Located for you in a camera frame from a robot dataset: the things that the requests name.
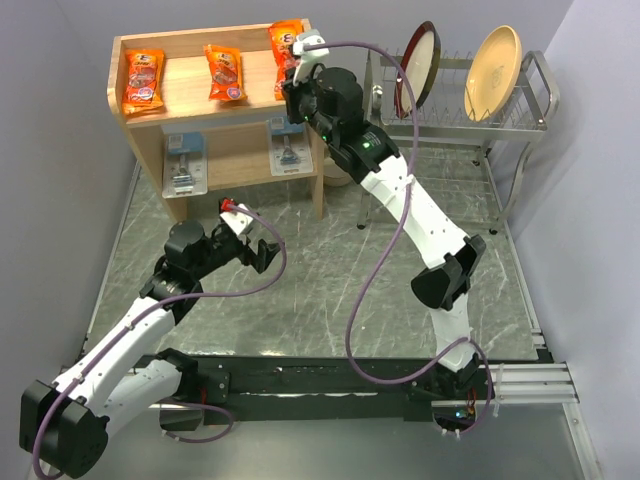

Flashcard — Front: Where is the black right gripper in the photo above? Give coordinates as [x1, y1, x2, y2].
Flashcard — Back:
[280, 63, 336, 147]

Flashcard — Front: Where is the blue blister razor pack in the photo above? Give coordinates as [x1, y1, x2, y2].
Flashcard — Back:
[162, 132, 208, 199]
[266, 116, 314, 177]

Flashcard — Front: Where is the orange razor pack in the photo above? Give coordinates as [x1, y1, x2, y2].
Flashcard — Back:
[268, 18, 304, 101]
[203, 44, 247, 102]
[122, 49, 165, 116]

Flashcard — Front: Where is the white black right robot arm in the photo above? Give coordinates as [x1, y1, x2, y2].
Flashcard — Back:
[282, 66, 487, 398]

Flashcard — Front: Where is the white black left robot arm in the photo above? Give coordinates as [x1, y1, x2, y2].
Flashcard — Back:
[19, 209, 287, 479]

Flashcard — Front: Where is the wooden two-tier shelf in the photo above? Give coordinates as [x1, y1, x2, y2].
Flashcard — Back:
[106, 18, 327, 224]

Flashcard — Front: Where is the grey ceramic bowl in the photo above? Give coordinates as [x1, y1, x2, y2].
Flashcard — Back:
[323, 157, 352, 187]

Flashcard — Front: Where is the red rimmed white plate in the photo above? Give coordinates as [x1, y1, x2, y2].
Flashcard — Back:
[394, 21, 442, 119]

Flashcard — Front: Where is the steel dish rack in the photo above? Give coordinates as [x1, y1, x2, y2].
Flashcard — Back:
[364, 50, 560, 235]

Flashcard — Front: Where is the beige round plate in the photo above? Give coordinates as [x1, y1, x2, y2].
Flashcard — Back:
[464, 25, 523, 123]

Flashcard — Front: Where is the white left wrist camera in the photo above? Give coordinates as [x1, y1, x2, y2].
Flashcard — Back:
[220, 198, 254, 236]

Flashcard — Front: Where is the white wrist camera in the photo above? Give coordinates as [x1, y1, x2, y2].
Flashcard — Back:
[292, 29, 329, 86]
[220, 198, 254, 236]

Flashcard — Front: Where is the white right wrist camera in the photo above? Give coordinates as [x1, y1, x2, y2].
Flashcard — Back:
[292, 29, 329, 86]

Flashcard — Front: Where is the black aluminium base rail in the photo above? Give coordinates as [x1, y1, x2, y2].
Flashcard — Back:
[49, 344, 581, 436]

